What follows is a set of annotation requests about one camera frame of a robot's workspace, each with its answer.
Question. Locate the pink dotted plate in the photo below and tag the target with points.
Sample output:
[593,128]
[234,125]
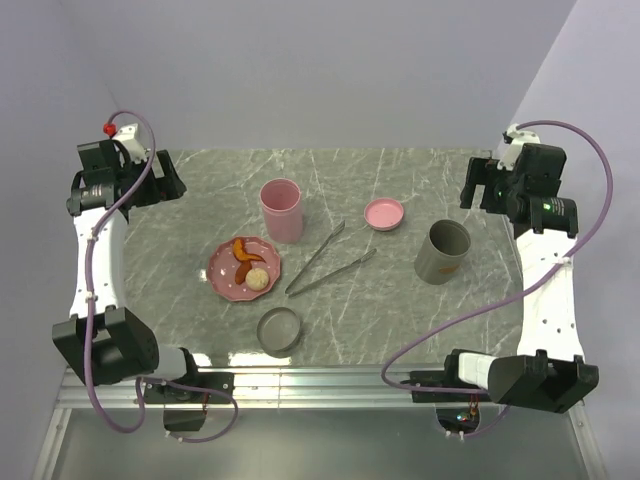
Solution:
[222,266]

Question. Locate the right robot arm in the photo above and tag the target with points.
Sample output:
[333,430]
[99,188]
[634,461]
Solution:
[548,372]

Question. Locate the tall pink cup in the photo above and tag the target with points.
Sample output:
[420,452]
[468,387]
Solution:
[282,210]

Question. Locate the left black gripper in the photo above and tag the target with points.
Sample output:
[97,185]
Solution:
[163,188]

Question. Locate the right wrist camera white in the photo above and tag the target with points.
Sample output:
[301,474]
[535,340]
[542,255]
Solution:
[515,139]

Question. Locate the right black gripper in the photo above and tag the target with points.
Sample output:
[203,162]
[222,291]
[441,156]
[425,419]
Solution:
[483,172]

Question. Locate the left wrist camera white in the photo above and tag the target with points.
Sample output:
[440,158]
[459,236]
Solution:
[128,137]

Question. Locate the aluminium front rail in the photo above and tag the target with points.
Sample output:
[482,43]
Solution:
[273,387]

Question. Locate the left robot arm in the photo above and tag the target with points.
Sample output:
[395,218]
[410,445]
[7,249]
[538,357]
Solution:
[102,335]

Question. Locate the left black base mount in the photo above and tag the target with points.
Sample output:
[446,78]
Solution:
[185,410]

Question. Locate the tall grey cup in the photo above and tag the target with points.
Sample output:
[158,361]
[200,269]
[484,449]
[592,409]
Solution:
[444,248]

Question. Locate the pink round lid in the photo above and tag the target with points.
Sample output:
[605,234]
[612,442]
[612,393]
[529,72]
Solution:
[384,214]

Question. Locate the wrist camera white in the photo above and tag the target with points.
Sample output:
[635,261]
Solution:
[515,139]
[128,137]

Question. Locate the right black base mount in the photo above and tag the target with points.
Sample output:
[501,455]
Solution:
[440,390]

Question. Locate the grey round lid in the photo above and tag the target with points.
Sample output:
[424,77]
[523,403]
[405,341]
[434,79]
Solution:
[279,331]

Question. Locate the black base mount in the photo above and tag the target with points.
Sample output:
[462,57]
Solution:
[440,390]
[185,410]

